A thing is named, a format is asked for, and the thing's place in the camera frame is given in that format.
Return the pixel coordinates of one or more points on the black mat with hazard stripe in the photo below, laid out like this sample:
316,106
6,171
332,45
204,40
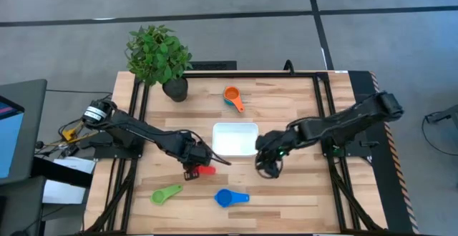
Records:
393,179

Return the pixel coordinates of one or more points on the black metal table frame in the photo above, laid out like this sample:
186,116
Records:
250,75

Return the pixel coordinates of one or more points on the white paper sheets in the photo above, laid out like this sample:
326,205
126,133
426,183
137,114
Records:
64,193

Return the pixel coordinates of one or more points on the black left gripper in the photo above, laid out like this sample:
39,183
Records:
195,152

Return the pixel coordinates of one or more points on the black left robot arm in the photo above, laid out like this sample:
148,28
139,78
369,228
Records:
143,130

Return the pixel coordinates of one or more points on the teal plastic measuring cup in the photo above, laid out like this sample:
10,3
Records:
227,102

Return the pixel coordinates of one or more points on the green leafy plant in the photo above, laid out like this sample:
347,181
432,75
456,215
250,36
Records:
157,53

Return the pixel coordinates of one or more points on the black floor device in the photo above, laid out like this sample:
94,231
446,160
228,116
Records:
445,116

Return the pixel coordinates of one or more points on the black plant pot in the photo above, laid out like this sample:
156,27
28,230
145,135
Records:
176,90

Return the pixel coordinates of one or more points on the orange-yellow plastic measuring cup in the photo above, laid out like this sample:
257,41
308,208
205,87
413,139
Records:
232,93

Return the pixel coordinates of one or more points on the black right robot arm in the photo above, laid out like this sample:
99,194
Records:
343,121

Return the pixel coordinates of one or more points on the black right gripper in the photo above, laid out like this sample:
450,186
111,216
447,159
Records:
275,141

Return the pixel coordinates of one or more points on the green plastic measuring cup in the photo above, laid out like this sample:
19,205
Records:
157,196

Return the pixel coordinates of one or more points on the white plastic basket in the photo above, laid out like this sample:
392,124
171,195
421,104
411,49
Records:
234,139

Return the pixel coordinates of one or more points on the blue plastic measuring cup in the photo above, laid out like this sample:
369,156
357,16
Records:
223,197

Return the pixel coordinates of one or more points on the black floor grille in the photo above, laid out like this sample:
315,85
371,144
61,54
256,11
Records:
214,66

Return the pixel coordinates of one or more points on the computer monitor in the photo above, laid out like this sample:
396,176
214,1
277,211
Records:
25,121

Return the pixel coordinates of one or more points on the red-pink plastic measuring cup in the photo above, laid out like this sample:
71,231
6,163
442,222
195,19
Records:
207,170

